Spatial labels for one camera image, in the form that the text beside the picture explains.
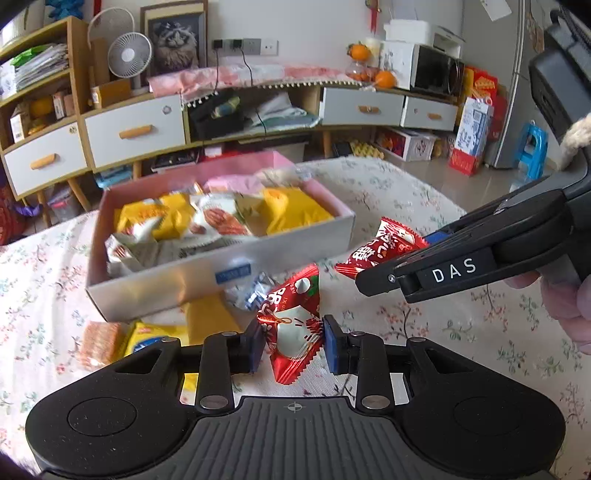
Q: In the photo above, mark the silver pink-lined cardboard box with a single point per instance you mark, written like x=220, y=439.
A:
x=161, y=286

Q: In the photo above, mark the grey refrigerator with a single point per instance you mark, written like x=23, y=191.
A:
x=512, y=69

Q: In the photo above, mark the white microwave oven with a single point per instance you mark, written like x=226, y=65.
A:
x=438, y=69

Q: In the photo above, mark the white nut snack packet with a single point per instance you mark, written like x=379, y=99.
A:
x=221, y=219

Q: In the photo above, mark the white red-print box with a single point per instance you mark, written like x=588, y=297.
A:
x=406, y=144

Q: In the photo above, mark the white foam box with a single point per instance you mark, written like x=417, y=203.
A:
x=408, y=31

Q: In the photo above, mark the red gift boxes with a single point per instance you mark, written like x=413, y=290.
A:
x=480, y=83

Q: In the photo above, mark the wooden tv stand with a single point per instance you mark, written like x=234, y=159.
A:
x=311, y=106

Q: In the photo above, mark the stack of papers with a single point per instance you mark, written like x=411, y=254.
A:
x=41, y=69

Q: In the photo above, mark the red white-picture snack packet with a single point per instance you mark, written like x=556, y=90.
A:
x=291, y=323

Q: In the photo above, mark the red hanging ornament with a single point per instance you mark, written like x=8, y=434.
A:
x=373, y=18

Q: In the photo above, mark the narrow white stand drawer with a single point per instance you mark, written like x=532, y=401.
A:
x=415, y=113

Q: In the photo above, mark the gold foil snack packet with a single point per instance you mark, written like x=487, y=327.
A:
x=207, y=318

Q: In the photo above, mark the white shelf cabinet drawer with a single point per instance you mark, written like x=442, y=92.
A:
x=27, y=175

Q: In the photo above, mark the clear bag of small oranges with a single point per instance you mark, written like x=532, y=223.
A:
x=360, y=73

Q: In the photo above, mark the white printed carton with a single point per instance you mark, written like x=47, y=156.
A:
x=397, y=64

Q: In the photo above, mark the red gift bag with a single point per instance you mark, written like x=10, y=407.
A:
x=11, y=217

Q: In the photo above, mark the white black-print snack packet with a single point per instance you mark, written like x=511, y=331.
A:
x=157, y=251

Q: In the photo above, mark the small black device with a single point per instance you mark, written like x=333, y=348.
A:
x=341, y=148

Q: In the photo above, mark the blue plastic storage box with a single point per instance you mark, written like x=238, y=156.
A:
x=113, y=177

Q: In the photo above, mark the blue plastic stool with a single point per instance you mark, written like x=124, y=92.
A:
x=535, y=138

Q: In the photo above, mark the silver blue snack packet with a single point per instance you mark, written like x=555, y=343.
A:
x=251, y=290

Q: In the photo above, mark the wooden side cabinet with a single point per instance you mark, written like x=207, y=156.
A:
x=136, y=170

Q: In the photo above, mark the red large-character snack packet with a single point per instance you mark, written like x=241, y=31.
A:
x=374, y=249

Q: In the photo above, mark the orange wafer snack packet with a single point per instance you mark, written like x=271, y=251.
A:
x=101, y=344

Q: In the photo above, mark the wide white stand drawer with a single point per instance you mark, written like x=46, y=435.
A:
x=341, y=104

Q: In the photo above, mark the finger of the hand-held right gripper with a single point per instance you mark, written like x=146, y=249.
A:
x=378, y=280
x=434, y=238

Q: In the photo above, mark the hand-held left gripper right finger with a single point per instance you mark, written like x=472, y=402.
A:
x=331, y=346

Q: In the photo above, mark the large orange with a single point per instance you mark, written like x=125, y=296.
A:
x=386, y=79

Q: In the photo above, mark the blue white carton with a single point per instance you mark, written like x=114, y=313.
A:
x=471, y=134

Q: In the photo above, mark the black storage box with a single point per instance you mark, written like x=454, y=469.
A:
x=207, y=124

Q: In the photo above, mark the white side cabinet drawer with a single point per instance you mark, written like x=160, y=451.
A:
x=106, y=152

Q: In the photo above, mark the wall socket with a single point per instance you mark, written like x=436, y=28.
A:
x=219, y=45
x=252, y=46
x=236, y=45
x=270, y=46

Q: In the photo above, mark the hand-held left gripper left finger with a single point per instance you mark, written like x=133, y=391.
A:
x=254, y=346

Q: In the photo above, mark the black flat electronic device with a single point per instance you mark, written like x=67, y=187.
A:
x=175, y=162

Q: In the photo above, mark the yellow orange-print snack packet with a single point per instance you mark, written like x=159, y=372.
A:
x=147, y=217

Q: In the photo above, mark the framed cat picture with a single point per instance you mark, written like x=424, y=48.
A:
x=178, y=41

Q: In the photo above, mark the person's right hand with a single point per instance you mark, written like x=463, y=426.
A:
x=568, y=309

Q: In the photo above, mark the orange with leaves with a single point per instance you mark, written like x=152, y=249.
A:
x=360, y=51

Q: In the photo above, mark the white paper tag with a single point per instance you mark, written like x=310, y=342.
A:
x=495, y=9

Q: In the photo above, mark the pile of folded papers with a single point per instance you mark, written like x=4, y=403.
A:
x=281, y=115

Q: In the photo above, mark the pink lace cloth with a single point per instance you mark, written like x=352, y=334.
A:
x=277, y=74

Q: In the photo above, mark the green yellow cloth bundle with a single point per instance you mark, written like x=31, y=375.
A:
x=226, y=106

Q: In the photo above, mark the white desk fan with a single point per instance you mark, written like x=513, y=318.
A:
x=130, y=55

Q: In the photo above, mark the wooden shelf cabinet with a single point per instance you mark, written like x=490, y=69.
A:
x=78, y=69

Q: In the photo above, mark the yellow egg tray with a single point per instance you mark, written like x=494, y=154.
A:
x=366, y=148

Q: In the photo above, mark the blue plush toy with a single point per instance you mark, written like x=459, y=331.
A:
x=62, y=7

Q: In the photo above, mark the yellow blue-label snack packet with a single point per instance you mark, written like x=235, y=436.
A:
x=157, y=332

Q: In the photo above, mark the pink snack packet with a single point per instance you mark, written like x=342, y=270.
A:
x=231, y=184

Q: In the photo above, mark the small cardboard box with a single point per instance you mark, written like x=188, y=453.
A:
x=111, y=92

